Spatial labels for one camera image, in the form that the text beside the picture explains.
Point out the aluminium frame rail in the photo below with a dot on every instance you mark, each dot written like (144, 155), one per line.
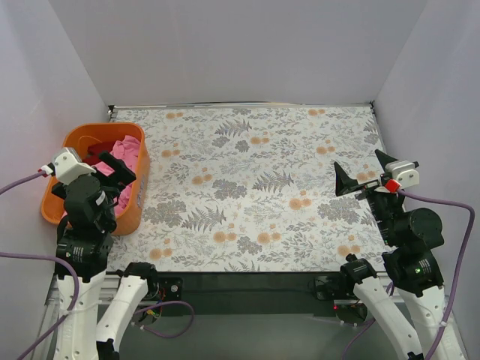
(84, 320)

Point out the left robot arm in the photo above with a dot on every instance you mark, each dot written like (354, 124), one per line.
(84, 241)

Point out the floral table cloth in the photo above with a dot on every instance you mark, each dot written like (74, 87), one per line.
(252, 189)

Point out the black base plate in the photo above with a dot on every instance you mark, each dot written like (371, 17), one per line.
(319, 294)

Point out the orange plastic basket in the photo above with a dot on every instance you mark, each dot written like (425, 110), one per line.
(126, 201)

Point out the pink t shirt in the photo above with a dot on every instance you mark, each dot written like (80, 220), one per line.
(127, 150)

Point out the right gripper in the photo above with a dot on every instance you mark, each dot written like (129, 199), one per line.
(369, 188)

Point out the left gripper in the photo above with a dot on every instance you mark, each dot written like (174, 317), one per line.
(99, 184)

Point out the red t shirt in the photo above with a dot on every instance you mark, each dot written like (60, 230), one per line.
(93, 151)

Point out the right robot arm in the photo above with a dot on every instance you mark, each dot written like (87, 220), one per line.
(411, 266)

